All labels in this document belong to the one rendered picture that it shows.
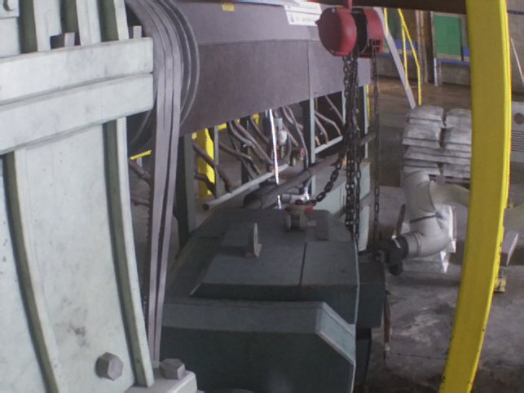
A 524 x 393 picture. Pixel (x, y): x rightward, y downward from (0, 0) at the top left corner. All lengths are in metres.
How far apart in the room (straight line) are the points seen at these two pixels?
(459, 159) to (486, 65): 3.89
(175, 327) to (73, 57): 0.58
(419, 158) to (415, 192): 3.27
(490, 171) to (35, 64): 1.08
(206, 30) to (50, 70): 1.30
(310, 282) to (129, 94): 0.58
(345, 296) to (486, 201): 0.46
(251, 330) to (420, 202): 1.06
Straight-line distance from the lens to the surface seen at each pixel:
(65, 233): 0.69
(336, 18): 1.60
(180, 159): 1.80
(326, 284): 1.13
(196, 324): 1.07
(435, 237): 1.99
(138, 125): 0.80
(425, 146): 5.21
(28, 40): 0.62
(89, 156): 0.71
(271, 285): 1.14
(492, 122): 1.37
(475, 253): 1.45
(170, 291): 1.20
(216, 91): 1.92
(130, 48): 0.72
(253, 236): 1.26
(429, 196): 1.97
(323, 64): 2.80
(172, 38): 0.83
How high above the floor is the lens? 1.33
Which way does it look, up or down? 16 degrees down
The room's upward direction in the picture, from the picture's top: 2 degrees counter-clockwise
